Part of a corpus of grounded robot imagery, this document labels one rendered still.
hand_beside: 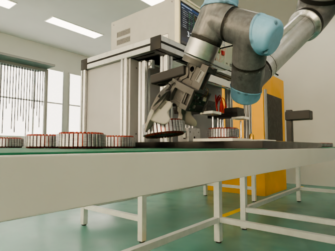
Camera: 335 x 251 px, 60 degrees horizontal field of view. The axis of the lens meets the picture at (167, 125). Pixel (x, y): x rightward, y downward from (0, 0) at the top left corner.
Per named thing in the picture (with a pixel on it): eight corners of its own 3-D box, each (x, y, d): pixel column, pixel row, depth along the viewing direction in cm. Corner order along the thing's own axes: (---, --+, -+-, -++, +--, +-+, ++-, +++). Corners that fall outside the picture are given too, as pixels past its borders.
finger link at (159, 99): (151, 107, 68) (176, 80, 69) (147, 104, 68) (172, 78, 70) (159, 118, 71) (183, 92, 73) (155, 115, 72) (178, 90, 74)
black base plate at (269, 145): (321, 148, 121) (321, 142, 121) (262, 149, 72) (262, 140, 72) (221, 147, 151) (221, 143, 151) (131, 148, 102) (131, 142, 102)
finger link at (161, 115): (152, 134, 65) (179, 104, 67) (136, 123, 69) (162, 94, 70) (157, 141, 68) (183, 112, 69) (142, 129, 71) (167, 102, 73)
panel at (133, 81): (223, 143, 152) (222, 87, 154) (129, 142, 101) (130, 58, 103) (221, 143, 153) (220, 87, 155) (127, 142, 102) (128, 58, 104)
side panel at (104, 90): (131, 148, 103) (132, 60, 106) (125, 148, 101) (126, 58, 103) (85, 148, 121) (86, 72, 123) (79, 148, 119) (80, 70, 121)
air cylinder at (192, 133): (200, 142, 112) (200, 128, 112) (188, 142, 106) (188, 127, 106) (189, 142, 115) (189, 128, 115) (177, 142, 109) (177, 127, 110)
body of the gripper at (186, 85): (183, 113, 66) (204, 62, 63) (159, 98, 72) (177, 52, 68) (202, 115, 72) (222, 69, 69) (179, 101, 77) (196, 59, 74)
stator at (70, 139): (50, 148, 69) (51, 132, 70) (95, 148, 75) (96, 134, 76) (63, 148, 60) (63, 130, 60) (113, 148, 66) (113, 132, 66)
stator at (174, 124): (194, 133, 76) (193, 119, 76) (166, 132, 67) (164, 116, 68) (163, 139, 83) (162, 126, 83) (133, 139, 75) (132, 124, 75)
